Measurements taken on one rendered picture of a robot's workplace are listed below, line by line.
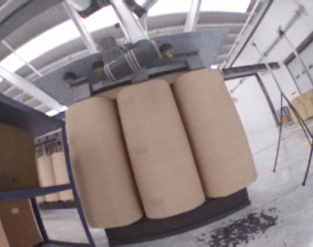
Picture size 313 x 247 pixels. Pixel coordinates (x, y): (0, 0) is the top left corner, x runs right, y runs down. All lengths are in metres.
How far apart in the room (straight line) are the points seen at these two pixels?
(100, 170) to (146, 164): 0.29
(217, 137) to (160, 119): 0.38
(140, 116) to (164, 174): 0.38
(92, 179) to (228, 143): 0.88
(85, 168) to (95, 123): 0.29
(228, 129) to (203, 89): 0.32
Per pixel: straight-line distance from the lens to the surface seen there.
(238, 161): 1.03
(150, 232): 1.15
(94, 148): 0.98
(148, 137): 0.91
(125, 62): 0.72
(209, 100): 1.03
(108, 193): 0.96
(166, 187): 0.91
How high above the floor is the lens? 0.55
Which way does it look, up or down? 14 degrees up
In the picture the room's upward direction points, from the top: 16 degrees counter-clockwise
